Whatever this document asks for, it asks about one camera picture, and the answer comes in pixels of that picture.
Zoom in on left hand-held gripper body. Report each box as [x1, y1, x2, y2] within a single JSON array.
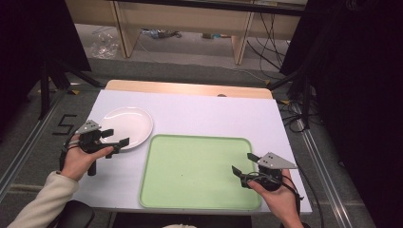
[[75, 119, 116, 177]]

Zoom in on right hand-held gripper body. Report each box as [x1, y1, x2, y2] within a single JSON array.
[[242, 151, 298, 192]]

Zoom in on white round plate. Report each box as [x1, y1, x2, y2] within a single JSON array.
[[98, 106, 155, 151]]

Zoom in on person's left hand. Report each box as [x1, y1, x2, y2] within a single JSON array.
[[59, 134, 115, 182]]

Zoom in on person's right hand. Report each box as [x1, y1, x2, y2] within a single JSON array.
[[246, 168, 302, 228]]

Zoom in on light green tray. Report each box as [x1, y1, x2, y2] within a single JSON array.
[[138, 133, 263, 211]]

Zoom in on white table cover sheet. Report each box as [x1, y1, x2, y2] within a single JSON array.
[[72, 88, 314, 216]]

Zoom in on black metal stand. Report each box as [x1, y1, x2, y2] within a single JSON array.
[[37, 59, 105, 121], [266, 69, 315, 130]]

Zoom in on clear plastic bag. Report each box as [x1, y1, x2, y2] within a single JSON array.
[[89, 30, 121, 60]]

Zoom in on black curtain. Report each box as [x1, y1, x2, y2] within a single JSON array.
[[0, 0, 92, 134], [279, 0, 403, 228]]

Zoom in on beige wooden desk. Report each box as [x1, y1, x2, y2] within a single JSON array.
[[65, 0, 309, 67]]

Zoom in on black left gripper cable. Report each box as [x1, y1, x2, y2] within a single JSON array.
[[59, 127, 81, 173]]

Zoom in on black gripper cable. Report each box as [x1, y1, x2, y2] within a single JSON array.
[[59, 127, 81, 173], [246, 164, 326, 228]]

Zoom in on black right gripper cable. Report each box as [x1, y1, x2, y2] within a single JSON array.
[[246, 164, 326, 228]]

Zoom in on black tangled floor cables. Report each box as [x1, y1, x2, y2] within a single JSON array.
[[278, 99, 319, 134]]

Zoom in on metal floor rail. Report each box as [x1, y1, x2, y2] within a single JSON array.
[[0, 90, 68, 201], [292, 104, 377, 228]]

